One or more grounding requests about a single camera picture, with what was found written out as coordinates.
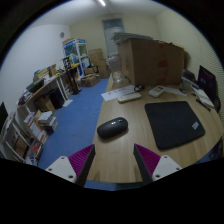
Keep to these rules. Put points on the clear plastic jar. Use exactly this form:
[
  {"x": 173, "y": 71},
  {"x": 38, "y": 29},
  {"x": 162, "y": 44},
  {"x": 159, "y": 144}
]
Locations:
[{"x": 116, "y": 68}]

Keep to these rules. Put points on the long white wooden desk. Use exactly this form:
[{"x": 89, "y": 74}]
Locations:
[{"x": 46, "y": 85}]

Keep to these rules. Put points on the black pen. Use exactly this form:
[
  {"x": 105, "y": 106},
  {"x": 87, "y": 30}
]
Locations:
[{"x": 203, "y": 104}]

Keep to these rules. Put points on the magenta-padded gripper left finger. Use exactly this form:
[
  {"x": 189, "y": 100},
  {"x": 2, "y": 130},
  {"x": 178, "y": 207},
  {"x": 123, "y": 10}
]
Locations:
[{"x": 80, "y": 160}]

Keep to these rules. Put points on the dark laptop screen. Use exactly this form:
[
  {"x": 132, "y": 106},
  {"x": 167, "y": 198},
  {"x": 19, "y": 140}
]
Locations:
[{"x": 207, "y": 81}]

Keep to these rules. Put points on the blue white glass cabinet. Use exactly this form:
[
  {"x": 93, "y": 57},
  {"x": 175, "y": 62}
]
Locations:
[{"x": 76, "y": 51}]

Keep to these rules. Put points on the black computer mouse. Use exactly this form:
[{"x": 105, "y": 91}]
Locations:
[{"x": 112, "y": 127}]

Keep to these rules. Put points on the open low cardboard box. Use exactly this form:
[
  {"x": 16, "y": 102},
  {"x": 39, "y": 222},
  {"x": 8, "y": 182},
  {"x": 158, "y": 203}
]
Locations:
[{"x": 90, "y": 80}]

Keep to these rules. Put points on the white printed paper sheet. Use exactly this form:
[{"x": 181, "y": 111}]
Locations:
[{"x": 113, "y": 92}]

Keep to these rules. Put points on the large brown cardboard box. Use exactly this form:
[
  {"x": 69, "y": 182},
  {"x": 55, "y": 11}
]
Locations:
[{"x": 151, "y": 61}]

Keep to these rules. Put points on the grey door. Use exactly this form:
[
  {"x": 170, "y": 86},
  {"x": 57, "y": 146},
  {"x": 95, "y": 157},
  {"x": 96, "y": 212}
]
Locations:
[{"x": 112, "y": 33}]

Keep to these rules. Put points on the white remote with buttons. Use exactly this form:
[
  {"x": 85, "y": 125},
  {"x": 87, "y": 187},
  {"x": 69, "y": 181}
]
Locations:
[{"x": 156, "y": 91}]

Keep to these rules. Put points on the small brown cardboard box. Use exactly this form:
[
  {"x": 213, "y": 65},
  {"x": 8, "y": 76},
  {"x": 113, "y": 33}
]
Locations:
[{"x": 45, "y": 104}]

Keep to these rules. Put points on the black mouse pad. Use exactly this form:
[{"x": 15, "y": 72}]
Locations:
[{"x": 173, "y": 123}]

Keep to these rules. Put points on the stack of books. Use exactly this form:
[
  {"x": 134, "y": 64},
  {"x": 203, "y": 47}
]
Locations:
[{"x": 45, "y": 120}]

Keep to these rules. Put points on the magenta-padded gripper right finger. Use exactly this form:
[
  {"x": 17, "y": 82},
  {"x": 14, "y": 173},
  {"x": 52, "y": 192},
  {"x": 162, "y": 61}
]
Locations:
[{"x": 150, "y": 160}]

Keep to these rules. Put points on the white notebook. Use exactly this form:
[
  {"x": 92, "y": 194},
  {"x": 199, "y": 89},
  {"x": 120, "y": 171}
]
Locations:
[{"x": 204, "y": 97}]

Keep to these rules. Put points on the white shelf unit with books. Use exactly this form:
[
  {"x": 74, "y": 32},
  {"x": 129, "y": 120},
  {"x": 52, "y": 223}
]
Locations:
[{"x": 18, "y": 140}]

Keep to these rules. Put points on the black stand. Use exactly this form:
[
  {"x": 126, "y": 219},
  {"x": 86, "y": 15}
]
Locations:
[{"x": 71, "y": 75}]

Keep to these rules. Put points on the stacked cardboard boxes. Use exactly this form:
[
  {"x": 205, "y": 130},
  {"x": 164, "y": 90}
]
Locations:
[{"x": 98, "y": 61}]

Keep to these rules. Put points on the flat white remote control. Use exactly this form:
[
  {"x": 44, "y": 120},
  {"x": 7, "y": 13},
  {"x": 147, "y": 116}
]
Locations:
[{"x": 129, "y": 97}]

